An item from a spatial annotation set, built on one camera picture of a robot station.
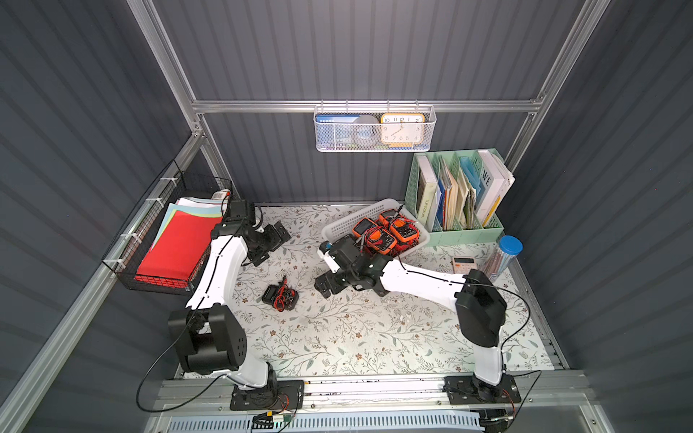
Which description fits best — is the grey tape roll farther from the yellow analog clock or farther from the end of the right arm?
the end of the right arm

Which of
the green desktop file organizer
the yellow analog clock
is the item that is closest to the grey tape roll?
the yellow analog clock

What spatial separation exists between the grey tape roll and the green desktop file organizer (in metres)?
0.21

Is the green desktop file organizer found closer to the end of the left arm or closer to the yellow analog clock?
the yellow analog clock

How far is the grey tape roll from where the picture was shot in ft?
2.85

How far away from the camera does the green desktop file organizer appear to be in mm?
955
